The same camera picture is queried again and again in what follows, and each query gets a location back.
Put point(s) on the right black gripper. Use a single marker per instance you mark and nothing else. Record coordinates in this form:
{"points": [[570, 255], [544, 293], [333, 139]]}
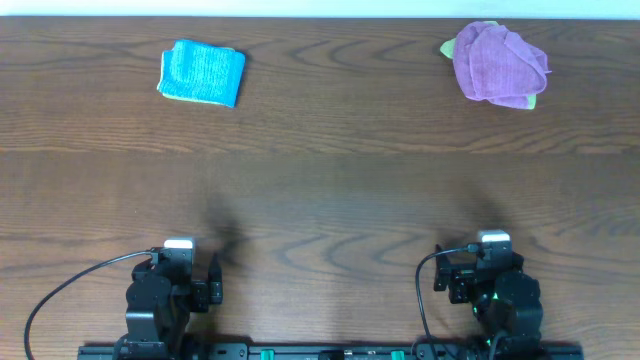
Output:
{"points": [[460, 277]]}

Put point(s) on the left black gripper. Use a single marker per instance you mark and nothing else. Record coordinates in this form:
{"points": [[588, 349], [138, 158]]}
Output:
{"points": [[212, 290]]}

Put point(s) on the blue cloth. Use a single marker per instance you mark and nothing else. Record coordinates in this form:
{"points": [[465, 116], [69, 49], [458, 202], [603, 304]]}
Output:
{"points": [[202, 72]]}

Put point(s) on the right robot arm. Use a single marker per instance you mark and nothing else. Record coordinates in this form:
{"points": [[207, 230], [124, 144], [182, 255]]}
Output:
{"points": [[505, 301]]}

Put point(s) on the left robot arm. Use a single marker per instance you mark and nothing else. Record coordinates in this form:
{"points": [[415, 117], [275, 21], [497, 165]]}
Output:
{"points": [[162, 297]]}

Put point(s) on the folded green cloth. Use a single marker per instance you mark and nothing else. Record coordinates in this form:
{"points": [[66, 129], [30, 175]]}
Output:
{"points": [[167, 96]]}

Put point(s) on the purple cloth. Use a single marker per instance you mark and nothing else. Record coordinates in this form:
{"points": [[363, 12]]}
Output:
{"points": [[497, 65]]}

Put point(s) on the green cloth under pile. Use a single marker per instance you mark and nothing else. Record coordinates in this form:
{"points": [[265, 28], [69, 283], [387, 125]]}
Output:
{"points": [[447, 48]]}

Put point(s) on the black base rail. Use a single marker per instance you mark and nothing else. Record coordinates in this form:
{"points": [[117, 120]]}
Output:
{"points": [[241, 351]]}

